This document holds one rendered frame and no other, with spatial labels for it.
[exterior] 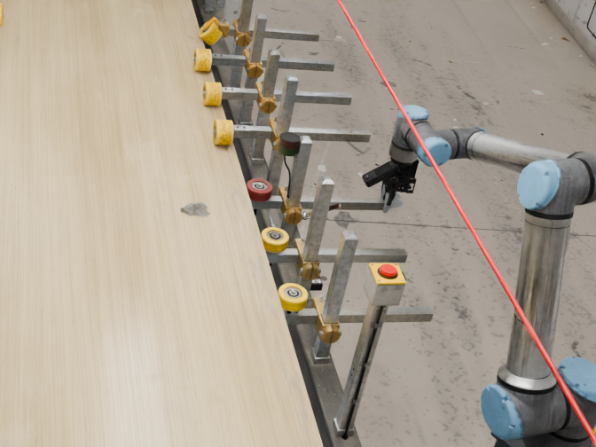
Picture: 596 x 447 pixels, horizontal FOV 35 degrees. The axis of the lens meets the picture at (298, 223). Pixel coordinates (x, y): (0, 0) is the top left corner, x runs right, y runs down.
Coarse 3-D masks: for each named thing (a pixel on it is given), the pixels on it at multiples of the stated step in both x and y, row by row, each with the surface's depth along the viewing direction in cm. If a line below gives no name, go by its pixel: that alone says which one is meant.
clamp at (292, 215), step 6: (282, 192) 298; (282, 198) 296; (282, 204) 296; (300, 204) 295; (282, 210) 296; (288, 210) 292; (294, 210) 292; (300, 210) 294; (288, 216) 292; (294, 216) 292; (300, 216) 292; (288, 222) 293; (294, 222) 293
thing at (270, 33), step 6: (234, 30) 368; (252, 30) 370; (270, 30) 372; (276, 30) 373; (282, 30) 374; (288, 30) 375; (294, 30) 376; (300, 30) 377; (252, 36) 372; (264, 36) 373; (270, 36) 373; (276, 36) 374; (282, 36) 374; (288, 36) 375; (294, 36) 375; (300, 36) 376; (306, 36) 376; (312, 36) 377; (318, 36) 378
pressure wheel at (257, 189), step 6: (252, 180) 294; (258, 180) 295; (264, 180) 296; (252, 186) 292; (258, 186) 292; (264, 186) 293; (270, 186) 293; (252, 192) 290; (258, 192) 290; (264, 192) 290; (270, 192) 292; (252, 198) 291; (258, 198) 291; (264, 198) 291; (270, 198) 294
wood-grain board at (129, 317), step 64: (0, 0) 367; (64, 0) 377; (128, 0) 387; (0, 64) 327; (64, 64) 335; (128, 64) 343; (192, 64) 352; (0, 128) 295; (64, 128) 302; (128, 128) 308; (192, 128) 315; (0, 192) 269; (64, 192) 274; (128, 192) 279; (192, 192) 285; (0, 256) 247; (64, 256) 251; (128, 256) 255; (192, 256) 260; (256, 256) 265; (0, 320) 228; (64, 320) 232; (128, 320) 235; (192, 320) 239; (256, 320) 243; (0, 384) 212; (64, 384) 215; (128, 384) 218; (192, 384) 222; (256, 384) 225
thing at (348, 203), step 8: (272, 200) 296; (280, 200) 296; (304, 200) 299; (312, 200) 299; (336, 200) 302; (344, 200) 302; (352, 200) 303; (360, 200) 304; (368, 200) 305; (376, 200) 306; (256, 208) 297; (264, 208) 296; (280, 208) 298; (304, 208) 300; (344, 208) 303; (352, 208) 304; (360, 208) 305; (368, 208) 305; (376, 208) 306
